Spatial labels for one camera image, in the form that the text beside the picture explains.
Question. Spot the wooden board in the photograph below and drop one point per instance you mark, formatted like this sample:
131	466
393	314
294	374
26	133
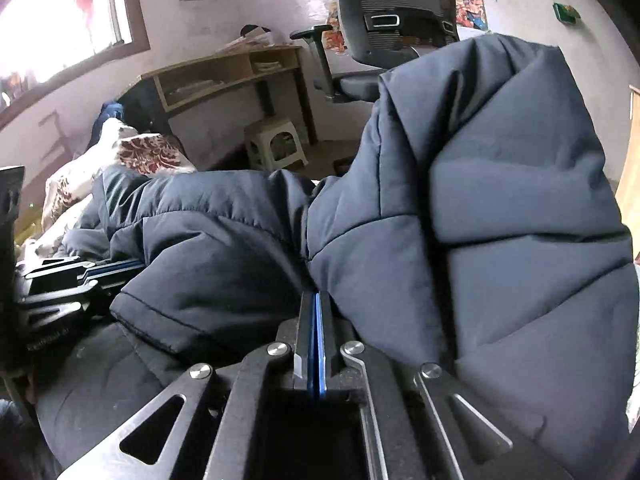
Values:
630	160

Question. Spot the pile of papers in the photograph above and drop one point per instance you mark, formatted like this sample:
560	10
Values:
250	40

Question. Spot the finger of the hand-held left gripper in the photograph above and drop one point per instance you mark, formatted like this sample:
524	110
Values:
75	269
65	300

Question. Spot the colourful cartoon poster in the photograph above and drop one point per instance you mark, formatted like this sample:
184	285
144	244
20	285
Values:
337	30

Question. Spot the dark blue padded jacket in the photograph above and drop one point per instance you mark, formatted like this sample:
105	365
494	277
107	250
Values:
500	210

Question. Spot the pale plastic stool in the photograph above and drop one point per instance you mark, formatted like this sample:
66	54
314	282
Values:
275	142

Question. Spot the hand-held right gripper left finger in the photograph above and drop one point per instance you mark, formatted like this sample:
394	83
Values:
280	385

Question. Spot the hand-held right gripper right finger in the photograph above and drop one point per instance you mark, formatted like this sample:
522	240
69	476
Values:
380	385

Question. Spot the floral quilt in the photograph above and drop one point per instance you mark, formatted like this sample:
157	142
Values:
145	152

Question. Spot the green hanging box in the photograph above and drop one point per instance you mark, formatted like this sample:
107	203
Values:
566	13

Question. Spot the window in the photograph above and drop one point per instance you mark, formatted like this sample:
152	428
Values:
45	20

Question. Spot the cartoon figure poster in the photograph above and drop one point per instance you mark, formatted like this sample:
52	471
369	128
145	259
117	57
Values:
472	2

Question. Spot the wooden desk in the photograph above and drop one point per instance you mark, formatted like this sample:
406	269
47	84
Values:
215	62

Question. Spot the dark blue pillow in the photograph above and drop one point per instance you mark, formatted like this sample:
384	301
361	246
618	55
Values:
107	120

